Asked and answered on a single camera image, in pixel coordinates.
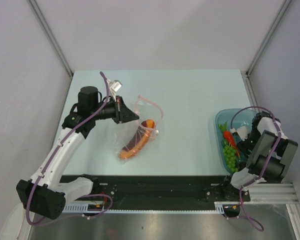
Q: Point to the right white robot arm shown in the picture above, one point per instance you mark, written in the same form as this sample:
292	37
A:
268	150

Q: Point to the blue plastic food tray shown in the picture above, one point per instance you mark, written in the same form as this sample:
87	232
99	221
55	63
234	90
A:
242	119

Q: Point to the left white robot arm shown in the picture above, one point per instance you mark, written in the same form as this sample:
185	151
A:
42	194

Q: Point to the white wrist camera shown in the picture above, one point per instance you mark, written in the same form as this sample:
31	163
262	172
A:
114	86
242	132

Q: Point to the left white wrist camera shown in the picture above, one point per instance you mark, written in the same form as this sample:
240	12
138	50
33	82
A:
114	86

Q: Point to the red toy carrot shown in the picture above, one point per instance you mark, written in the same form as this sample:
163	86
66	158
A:
229	137

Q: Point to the aluminium frame profile right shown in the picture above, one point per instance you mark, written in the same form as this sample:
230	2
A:
274	194

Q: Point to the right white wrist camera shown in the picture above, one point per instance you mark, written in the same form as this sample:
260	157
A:
242	132

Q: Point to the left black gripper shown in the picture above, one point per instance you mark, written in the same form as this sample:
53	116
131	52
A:
122	114

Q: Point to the clear zip top bag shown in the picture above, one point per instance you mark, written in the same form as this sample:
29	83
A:
146	109

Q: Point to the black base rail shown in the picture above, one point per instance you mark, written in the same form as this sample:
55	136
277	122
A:
165	193

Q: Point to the green toy grapes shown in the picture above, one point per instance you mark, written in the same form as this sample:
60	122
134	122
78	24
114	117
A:
230	156

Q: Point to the dark purple toy fruit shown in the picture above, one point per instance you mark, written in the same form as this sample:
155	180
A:
242	165

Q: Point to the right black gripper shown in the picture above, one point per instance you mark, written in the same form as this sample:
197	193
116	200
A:
243	146

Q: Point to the white slotted cable duct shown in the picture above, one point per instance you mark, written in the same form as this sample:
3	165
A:
96	208

